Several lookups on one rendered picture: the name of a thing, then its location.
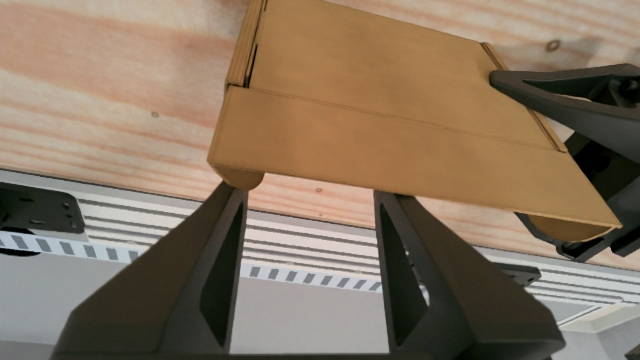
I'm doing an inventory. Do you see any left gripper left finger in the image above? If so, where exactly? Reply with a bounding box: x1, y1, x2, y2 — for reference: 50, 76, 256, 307
53, 180, 249, 354

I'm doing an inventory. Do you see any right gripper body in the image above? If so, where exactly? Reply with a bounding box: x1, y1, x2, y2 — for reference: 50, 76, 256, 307
548, 132, 640, 263

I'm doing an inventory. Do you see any grey aluminium extrusion bar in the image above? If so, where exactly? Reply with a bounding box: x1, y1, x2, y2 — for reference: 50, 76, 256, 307
0, 168, 640, 307

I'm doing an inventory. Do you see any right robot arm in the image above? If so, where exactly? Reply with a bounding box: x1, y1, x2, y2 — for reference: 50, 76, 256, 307
407, 254, 640, 360

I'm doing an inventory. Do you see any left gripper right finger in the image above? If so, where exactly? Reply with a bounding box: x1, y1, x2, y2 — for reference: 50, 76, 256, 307
373, 190, 567, 360

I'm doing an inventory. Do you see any brown cardboard box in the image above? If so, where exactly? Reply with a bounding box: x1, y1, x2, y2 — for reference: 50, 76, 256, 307
206, 0, 623, 242

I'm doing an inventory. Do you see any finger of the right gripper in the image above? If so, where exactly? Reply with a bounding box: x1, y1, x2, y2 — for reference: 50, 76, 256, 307
512, 211, 554, 243
489, 63, 640, 164

